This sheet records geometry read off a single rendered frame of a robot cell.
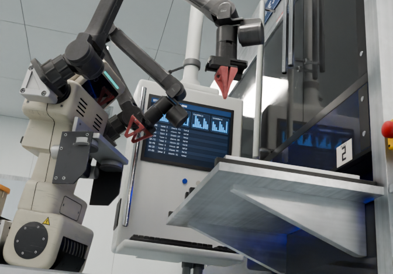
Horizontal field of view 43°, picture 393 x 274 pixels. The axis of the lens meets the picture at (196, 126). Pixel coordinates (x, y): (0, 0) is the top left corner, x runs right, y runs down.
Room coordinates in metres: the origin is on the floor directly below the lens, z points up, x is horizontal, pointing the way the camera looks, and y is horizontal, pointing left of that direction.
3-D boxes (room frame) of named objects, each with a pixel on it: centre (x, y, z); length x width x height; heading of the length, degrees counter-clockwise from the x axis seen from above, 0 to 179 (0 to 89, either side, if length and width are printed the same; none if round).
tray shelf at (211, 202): (1.43, -0.23, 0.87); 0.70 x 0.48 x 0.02; 11
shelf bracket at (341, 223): (1.18, -0.26, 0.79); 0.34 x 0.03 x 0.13; 101
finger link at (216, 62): (1.14, -0.05, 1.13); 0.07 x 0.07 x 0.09; 10
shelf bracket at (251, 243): (1.68, -0.17, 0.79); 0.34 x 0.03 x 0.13; 101
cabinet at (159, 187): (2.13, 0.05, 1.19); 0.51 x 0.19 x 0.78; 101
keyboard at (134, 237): (1.90, 0.02, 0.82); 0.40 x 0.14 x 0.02; 104
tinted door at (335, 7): (1.38, -0.41, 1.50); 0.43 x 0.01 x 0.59; 11
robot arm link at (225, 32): (1.15, -0.06, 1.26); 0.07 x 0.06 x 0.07; 71
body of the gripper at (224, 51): (1.15, -0.06, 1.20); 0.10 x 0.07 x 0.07; 100
